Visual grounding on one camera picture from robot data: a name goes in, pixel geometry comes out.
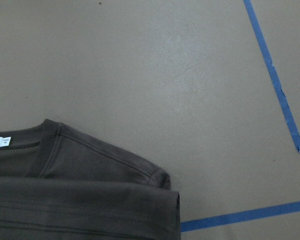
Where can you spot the brown t-shirt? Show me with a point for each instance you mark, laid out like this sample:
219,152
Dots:
57,183

